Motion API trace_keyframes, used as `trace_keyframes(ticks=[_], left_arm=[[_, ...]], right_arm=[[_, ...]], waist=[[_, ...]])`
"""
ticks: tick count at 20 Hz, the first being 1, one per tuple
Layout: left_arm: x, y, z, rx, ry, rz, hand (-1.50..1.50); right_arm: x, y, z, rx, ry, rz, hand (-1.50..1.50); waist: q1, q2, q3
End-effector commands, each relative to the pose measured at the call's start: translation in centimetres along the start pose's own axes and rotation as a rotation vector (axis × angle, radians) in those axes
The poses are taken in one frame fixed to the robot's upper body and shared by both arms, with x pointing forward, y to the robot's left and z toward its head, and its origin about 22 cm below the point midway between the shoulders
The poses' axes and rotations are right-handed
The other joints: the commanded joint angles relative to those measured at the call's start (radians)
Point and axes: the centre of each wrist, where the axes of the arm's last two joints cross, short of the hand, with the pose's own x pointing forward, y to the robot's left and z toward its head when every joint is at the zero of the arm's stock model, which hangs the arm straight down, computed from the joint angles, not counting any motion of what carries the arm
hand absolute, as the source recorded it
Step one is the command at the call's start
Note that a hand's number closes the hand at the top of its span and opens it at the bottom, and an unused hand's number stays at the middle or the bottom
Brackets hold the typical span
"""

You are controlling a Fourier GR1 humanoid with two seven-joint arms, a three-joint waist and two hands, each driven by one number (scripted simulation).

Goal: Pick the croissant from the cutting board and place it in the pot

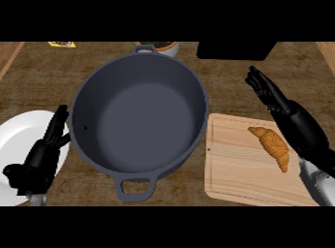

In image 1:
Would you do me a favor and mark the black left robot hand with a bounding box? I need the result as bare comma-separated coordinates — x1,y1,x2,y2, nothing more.
1,104,72,197

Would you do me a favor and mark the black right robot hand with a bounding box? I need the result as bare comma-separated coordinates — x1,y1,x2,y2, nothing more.
243,65,335,184

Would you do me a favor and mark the golden brown croissant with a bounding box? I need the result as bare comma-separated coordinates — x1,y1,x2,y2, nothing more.
247,126,290,173

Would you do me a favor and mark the pale wooden cutting board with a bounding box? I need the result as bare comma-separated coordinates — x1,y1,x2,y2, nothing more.
203,112,320,207

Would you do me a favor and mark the dark grey oval pot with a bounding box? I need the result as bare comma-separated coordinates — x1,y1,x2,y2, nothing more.
69,45,211,203

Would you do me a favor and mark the grey pot with plant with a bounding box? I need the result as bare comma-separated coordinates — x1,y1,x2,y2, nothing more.
134,41,180,58

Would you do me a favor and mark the white round plate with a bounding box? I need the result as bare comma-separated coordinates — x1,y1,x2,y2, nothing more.
0,109,72,207

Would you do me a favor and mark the black box appliance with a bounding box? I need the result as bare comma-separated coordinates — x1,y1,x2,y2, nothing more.
194,41,278,62

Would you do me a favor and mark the yellow packet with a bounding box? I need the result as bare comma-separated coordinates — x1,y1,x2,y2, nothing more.
47,41,76,49

